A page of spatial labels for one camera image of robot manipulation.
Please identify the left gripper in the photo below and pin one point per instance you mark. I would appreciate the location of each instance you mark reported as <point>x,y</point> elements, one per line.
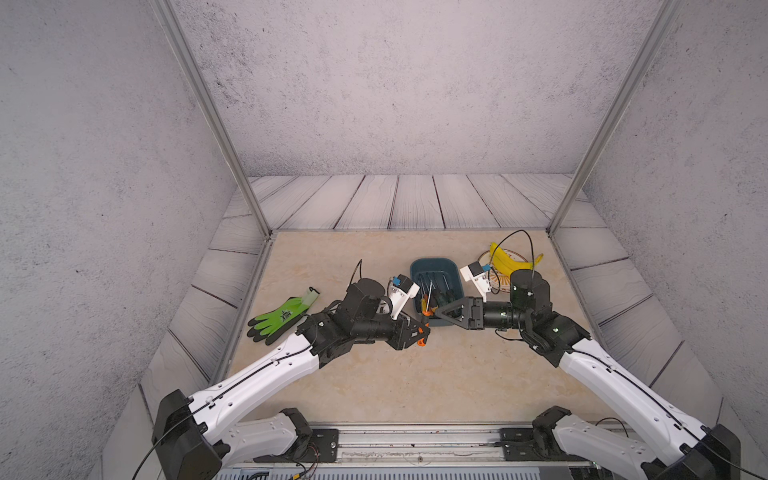
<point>402,329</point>

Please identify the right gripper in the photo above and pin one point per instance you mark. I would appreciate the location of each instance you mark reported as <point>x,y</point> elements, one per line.
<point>470,305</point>

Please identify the orange screwdriver large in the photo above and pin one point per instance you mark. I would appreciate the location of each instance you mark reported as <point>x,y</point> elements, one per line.
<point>425,307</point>

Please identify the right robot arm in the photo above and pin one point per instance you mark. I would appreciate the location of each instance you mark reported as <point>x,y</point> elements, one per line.
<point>670,444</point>

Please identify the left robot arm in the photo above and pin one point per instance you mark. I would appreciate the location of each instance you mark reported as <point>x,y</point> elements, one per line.
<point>195,436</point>

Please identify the teal storage box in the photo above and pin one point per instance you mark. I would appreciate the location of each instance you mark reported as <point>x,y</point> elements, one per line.
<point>439,282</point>

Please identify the patterned round plate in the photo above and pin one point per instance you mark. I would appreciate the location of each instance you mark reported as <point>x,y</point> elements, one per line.
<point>499,282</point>

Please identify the yellow banana bunch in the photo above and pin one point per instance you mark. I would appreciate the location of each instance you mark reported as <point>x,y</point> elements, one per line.
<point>507,262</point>

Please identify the green black work glove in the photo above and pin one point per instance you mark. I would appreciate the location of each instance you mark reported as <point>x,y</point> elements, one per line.
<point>270,326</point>

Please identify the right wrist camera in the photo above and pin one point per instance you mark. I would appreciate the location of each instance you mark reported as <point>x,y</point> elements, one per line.
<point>478,275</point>

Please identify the aluminium front rail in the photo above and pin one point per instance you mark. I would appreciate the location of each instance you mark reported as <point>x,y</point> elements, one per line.
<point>422,452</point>

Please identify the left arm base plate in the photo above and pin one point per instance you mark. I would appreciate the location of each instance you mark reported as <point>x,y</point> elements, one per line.
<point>320,447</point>

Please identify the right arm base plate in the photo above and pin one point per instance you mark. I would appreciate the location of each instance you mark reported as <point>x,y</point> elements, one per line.
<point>531,444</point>

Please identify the right aluminium frame post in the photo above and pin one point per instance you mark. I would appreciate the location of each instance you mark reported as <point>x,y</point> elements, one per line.
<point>642,62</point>

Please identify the aluminium frame post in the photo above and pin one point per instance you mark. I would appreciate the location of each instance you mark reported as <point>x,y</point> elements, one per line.
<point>182,51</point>
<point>642,62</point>

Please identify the left aluminium frame post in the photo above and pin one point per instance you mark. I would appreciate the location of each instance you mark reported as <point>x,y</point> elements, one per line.
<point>182,51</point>

